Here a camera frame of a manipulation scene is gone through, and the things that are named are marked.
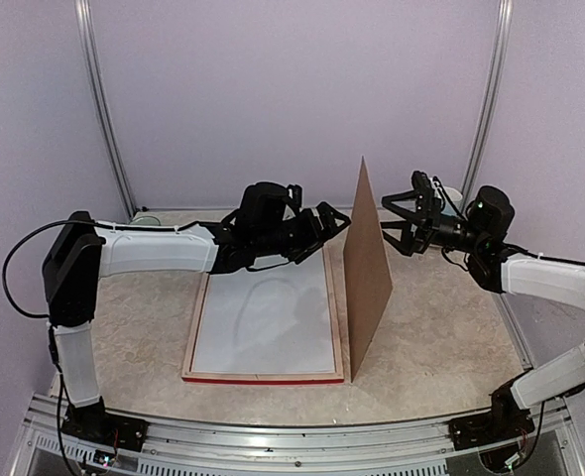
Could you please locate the light blue ceramic mug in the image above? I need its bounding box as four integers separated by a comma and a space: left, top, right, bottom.
442, 186, 463, 216

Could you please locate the brown frame backing board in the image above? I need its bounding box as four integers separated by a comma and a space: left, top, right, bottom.
343, 162, 393, 379

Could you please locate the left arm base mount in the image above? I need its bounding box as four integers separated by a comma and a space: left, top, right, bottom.
61, 400, 149, 452

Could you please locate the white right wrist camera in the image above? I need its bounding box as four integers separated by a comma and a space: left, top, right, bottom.
411, 171, 444, 214

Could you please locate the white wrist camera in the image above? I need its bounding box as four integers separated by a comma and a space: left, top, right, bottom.
411, 171, 444, 214
286, 184, 302, 214

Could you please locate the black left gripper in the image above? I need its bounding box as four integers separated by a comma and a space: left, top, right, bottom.
255, 201, 352, 264

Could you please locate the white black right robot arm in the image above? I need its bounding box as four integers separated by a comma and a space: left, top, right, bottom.
381, 183, 585, 440

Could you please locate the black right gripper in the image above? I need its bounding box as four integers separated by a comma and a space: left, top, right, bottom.
374, 186, 486, 256

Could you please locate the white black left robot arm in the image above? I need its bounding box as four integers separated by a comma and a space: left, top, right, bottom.
1, 181, 351, 441

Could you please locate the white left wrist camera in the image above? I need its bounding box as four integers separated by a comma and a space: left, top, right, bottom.
286, 184, 302, 214

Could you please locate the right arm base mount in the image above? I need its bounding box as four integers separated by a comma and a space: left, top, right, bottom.
448, 386, 535, 451

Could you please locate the aluminium enclosure frame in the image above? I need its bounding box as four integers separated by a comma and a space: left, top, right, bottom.
22, 0, 584, 476

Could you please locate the red wooden picture frame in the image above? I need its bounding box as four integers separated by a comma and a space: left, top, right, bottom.
181, 245, 347, 385

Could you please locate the green ceramic bowl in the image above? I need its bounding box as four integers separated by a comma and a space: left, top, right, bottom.
130, 214, 162, 227

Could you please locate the cat and books photo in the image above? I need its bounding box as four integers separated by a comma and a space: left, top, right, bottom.
191, 250, 337, 376

